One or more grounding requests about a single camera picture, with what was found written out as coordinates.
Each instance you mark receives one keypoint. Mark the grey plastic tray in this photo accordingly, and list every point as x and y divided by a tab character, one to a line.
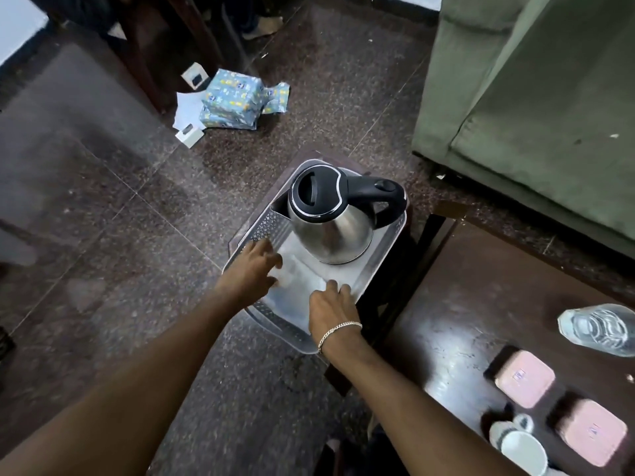
369	252

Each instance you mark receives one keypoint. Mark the person's right forearm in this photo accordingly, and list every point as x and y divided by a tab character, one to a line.
411	416

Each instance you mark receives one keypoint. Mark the person's right hand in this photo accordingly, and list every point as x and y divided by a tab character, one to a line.
332	312

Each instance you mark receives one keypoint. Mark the person's left thumb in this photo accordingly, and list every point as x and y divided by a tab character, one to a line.
268	282

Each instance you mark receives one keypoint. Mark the small white box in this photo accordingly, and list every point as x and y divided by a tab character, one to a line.
189	134
195	76

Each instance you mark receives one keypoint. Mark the pink lidded container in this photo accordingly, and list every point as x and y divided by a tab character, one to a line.
525	379
591	431

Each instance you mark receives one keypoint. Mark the green sofa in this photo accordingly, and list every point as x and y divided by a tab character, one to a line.
536	104

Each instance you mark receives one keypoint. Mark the white paper sheet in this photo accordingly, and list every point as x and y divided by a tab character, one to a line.
187	109

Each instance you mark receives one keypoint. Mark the dark wooden table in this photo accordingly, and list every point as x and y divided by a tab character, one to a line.
461	312

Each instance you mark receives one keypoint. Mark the blue patterned packet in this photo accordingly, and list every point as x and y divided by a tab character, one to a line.
233	99

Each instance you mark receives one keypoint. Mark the white cup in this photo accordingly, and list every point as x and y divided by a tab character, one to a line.
521	448

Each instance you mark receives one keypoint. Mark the person's right fingers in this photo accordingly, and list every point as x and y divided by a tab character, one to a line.
331	293

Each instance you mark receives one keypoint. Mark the white tissue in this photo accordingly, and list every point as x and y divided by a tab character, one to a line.
300	282

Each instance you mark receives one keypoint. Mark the clear plastic water bottle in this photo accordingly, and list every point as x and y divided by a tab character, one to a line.
598	328

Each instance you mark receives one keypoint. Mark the dark wooden chair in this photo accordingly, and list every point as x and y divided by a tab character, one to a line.
144	39

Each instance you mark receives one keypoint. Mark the person's left hand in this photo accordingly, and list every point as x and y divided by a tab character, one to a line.
245	277

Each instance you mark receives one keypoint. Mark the steel electric kettle black lid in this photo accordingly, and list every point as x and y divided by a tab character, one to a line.
332	218

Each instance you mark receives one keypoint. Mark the person's left forearm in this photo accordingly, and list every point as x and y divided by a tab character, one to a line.
129	391

